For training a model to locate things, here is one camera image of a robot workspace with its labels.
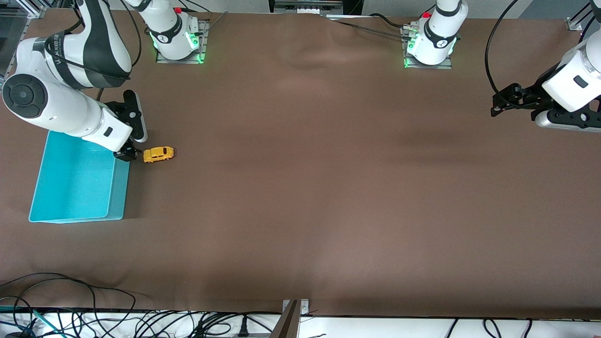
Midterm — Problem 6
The white bench ledge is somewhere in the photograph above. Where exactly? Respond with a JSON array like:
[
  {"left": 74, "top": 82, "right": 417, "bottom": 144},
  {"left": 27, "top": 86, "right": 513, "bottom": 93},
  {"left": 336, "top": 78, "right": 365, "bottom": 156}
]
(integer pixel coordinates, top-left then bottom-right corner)
[{"left": 0, "top": 310, "right": 601, "bottom": 338}]

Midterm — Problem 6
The aluminium frame rack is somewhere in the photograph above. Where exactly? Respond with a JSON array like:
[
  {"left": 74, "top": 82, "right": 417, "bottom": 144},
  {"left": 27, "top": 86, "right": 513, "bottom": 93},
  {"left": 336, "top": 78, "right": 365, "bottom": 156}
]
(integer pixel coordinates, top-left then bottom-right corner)
[{"left": 0, "top": 0, "right": 47, "bottom": 83}]

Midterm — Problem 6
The metal mounting bracket plate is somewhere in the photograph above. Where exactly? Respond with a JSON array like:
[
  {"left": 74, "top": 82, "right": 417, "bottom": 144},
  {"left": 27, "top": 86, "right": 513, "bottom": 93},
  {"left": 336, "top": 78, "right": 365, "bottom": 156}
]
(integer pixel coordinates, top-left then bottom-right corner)
[{"left": 282, "top": 299, "right": 310, "bottom": 315}]

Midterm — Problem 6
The teal cable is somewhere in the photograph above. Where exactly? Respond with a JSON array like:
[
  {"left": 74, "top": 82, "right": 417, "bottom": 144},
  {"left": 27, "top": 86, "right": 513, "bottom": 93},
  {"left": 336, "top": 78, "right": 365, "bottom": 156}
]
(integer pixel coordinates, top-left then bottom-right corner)
[{"left": 0, "top": 306, "right": 64, "bottom": 338}]

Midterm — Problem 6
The short aluminium frame profile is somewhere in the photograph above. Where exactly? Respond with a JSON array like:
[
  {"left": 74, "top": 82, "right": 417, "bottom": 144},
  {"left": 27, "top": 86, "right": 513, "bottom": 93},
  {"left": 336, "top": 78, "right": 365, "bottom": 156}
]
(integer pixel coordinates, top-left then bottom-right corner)
[{"left": 565, "top": 4, "right": 594, "bottom": 31}]

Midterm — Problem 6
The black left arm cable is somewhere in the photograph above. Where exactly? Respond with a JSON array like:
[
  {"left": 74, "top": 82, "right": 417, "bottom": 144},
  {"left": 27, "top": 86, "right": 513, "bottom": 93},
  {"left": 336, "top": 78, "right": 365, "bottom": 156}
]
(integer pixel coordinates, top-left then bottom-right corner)
[{"left": 485, "top": 0, "right": 519, "bottom": 111}]

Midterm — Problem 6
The brown table cover sheet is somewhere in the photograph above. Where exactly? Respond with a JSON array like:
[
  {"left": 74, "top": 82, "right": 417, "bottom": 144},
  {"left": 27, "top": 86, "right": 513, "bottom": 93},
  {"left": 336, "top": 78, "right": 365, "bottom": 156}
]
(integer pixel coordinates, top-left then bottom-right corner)
[{"left": 0, "top": 8, "right": 601, "bottom": 319}]

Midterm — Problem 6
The yellow beetle toy car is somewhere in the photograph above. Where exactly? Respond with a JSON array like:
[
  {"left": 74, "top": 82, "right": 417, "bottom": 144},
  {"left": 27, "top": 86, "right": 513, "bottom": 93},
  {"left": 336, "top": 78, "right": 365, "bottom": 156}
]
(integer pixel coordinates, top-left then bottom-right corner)
[{"left": 143, "top": 146, "right": 175, "bottom": 164}]

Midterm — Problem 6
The grey cable at base plate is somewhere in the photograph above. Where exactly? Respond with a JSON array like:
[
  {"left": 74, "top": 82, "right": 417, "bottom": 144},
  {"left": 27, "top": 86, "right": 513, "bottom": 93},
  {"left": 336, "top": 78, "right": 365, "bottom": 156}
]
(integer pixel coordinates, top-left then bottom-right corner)
[{"left": 200, "top": 10, "right": 229, "bottom": 34}]

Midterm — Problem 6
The black base power cable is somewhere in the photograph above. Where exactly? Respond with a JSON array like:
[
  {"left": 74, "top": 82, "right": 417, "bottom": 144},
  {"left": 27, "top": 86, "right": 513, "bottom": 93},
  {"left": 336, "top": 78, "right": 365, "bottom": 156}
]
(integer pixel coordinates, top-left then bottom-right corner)
[{"left": 369, "top": 13, "right": 414, "bottom": 30}]

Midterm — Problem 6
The black cable looping over table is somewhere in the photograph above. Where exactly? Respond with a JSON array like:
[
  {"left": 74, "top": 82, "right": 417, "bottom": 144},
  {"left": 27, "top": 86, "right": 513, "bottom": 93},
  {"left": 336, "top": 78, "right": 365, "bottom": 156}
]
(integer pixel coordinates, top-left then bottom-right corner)
[
  {"left": 92, "top": 287, "right": 138, "bottom": 324},
  {"left": 0, "top": 273, "right": 98, "bottom": 324}
]

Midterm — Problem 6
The teal plastic storage bin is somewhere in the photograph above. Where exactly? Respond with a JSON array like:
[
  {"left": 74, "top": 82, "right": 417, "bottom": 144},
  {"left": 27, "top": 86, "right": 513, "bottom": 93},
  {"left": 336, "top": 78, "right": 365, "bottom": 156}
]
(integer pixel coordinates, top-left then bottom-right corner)
[{"left": 28, "top": 131, "right": 131, "bottom": 224}]

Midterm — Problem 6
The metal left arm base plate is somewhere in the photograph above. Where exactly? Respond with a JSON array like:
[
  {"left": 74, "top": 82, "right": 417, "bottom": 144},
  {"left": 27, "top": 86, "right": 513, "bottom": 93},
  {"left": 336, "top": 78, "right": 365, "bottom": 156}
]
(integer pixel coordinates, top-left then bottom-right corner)
[{"left": 402, "top": 26, "right": 455, "bottom": 70}]

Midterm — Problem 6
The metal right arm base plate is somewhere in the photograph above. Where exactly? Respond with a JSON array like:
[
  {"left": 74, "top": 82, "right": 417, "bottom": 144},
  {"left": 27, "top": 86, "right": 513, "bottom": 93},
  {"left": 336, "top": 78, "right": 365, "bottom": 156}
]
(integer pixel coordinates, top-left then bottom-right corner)
[{"left": 155, "top": 19, "right": 210, "bottom": 65}]

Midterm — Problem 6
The grey aluminium post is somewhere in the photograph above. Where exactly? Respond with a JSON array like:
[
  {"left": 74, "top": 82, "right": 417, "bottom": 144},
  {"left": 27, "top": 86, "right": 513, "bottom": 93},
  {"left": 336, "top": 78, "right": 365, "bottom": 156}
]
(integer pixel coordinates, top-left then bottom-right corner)
[{"left": 270, "top": 300, "right": 301, "bottom": 338}]

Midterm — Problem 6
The grey braided table cable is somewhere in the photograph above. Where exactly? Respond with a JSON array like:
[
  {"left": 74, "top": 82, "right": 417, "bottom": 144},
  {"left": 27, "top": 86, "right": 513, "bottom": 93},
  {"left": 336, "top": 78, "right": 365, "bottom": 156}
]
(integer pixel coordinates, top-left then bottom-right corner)
[{"left": 324, "top": 16, "right": 414, "bottom": 40}]

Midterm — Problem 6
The dark metal rack fixture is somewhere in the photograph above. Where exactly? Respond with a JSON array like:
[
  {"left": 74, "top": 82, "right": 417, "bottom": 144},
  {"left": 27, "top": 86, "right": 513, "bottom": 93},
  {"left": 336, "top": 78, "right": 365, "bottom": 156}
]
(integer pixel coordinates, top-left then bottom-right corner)
[{"left": 269, "top": 0, "right": 344, "bottom": 15}]

